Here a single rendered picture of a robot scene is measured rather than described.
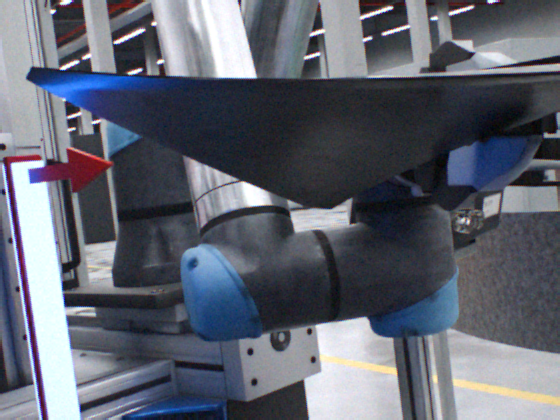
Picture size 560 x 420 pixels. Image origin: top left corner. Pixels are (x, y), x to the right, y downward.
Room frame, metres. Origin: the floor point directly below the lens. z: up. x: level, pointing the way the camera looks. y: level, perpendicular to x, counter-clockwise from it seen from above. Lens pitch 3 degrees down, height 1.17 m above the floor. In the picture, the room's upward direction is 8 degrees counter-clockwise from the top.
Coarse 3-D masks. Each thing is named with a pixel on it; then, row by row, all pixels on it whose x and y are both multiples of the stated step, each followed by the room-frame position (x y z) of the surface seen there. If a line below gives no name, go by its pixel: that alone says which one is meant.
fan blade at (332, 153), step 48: (96, 96) 0.35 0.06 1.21; (144, 96) 0.34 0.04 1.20; (192, 96) 0.33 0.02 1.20; (240, 96) 0.33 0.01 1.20; (288, 96) 0.32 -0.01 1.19; (336, 96) 0.32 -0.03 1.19; (384, 96) 0.32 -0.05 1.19; (432, 96) 0.33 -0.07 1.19; (480, 96) 0.34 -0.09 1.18; (528, 96) 0.35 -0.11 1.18; (192, 144) 0.42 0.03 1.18; (240, 144) 0.42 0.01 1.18; (288, 144) 0.42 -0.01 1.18; (336, 144) 0.42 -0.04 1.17; (384, 144) 0.42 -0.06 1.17; (432, 144) 0.43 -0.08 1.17; (288, 192) 0.49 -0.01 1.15; (336, 192) 0.49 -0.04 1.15
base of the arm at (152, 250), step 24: (120, 216) 1.13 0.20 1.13; (144, 216) 1.11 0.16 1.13; (168, 216) 1.11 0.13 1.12; (192, 216) 1.13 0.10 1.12; (120, 240) 1.13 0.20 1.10; (144, 240) 1.10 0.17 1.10; (168, 240) 1.10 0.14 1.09; (192, 240) 1.11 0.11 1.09; (120, 264) 1.12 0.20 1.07; (144, 264) 1.10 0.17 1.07; (168, 264) 1.09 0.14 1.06
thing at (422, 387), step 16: (400, 352) 0.92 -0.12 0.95; (416, 352) 0.91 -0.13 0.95; (400, 368) 0.92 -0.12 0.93; (416, 368) 0.91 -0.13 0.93; (400, 384) 0.93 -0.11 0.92; (416, 384) 0.92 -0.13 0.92; (432, 384) 0.93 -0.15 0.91; (400, 400) 0.93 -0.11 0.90; (416, 400) 0.92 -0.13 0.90; (432, 400) 0.93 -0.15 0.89; (416, 416) 0.93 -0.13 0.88; (432, 416) 0.93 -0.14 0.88
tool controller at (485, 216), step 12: (492, 192) 1.11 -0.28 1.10; (480, 204) 1.07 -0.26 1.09; (492, 204) 1.11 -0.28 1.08; (456, 216) 0.98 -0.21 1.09; (468, 216) 0.97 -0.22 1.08; (480, 216) 1.00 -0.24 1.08; (492, 216) 1.12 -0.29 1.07; (456, 228) 0.98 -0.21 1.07; (468, 228) 0.97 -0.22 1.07; (480, 228) 1.01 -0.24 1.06; (492, 228) 1.15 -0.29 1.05; (456, 240) 1.02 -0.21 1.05; (468, 240) 1.06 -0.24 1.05
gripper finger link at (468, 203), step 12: (444, 168) 0.48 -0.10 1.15; (444, 180) 0.48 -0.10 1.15; (432, 192) 0.51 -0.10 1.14; (444, 192) 0.48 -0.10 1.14; (456, 192) 0.46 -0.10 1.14; (468, 192) 0.44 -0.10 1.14; (480, 192) 0.44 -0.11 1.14; (432, 204) 0.51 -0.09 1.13; (444, 204) 0.48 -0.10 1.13; (456, 204) 0.46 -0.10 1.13; (468, 204) 0.46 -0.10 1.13
